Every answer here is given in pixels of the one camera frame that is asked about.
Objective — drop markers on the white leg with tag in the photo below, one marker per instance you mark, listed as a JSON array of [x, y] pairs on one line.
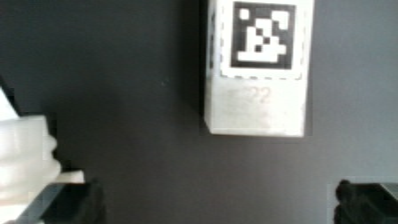
[[258, 49]]

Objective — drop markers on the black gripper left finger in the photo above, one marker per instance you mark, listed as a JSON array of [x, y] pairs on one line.
[[76, 206]]

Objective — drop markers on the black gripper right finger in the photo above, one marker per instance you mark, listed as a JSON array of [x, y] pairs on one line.
[[366, 203]]

